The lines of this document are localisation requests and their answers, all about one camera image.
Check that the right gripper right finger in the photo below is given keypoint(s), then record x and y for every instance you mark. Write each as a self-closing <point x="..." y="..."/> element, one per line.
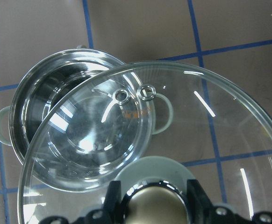
<point x="199" y="202"/>

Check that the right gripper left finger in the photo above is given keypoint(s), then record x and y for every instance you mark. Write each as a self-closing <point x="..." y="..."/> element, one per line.
<point x="113" y="200"/>

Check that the glass pot lid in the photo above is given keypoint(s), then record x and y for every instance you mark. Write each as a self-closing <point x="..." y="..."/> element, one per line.
<point x="219" y="136"/>

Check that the pale green cooking pot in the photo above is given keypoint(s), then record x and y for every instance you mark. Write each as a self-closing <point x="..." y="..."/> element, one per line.
<point x="74" y="124"/>

